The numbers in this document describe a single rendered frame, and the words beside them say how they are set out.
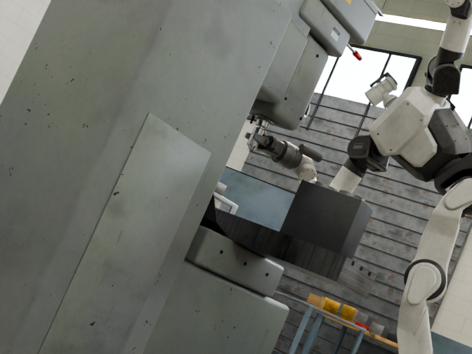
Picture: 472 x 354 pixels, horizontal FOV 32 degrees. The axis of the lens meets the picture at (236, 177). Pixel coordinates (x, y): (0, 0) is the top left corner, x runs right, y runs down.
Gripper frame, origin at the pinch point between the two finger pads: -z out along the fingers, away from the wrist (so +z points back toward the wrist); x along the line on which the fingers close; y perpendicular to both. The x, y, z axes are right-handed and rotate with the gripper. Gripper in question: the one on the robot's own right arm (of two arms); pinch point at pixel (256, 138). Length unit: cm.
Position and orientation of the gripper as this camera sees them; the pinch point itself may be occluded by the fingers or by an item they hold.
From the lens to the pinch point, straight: 293.0
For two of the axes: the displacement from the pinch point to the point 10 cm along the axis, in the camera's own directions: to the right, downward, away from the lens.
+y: -3.9, 9.1, -1.2
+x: 5.0, 1.0, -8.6
